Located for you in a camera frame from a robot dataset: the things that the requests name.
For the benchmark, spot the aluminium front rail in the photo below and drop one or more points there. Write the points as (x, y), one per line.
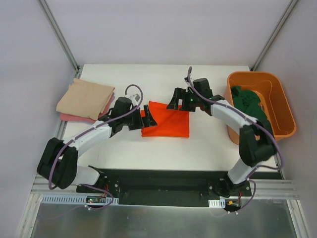
(117, 186)

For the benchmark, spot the white cable duct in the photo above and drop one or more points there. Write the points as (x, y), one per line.
(79, 200)
(217, 203)

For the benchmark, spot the pink folded t-shirt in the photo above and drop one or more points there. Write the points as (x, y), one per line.
(67, 117)

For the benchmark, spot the green t-shirt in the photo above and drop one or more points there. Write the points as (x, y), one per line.
(248, 102)

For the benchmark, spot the left aluminium frame post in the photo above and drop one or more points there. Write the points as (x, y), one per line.
(58, 34)

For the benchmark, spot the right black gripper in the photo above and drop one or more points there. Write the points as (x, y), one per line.
(186, 99)

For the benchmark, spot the orange t-shirt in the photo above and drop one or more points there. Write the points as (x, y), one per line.
(170, 123)

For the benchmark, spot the right white cable duct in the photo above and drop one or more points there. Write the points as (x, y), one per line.
(217, 203)

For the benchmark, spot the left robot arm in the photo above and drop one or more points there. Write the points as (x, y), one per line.
(59, 161)

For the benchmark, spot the left white cable duct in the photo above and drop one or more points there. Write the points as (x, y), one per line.
(79, 200)

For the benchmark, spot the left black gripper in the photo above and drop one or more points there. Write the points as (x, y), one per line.
(136, 119)

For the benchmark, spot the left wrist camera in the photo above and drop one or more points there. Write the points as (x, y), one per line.
(135, 98)

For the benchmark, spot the right aluminium frame post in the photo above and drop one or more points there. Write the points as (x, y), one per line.
(274, 34)

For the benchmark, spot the beige folded t-shirt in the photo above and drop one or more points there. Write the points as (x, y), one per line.
(85, 99)

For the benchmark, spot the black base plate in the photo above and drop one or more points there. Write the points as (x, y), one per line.
(168, 198)

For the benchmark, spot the aluminium frame post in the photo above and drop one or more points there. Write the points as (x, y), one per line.
(58, 34)
(274, 34)

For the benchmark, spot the orange plastic bin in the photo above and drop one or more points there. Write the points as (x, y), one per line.
(269, 89)

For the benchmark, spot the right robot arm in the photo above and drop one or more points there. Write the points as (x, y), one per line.
(256, 141)

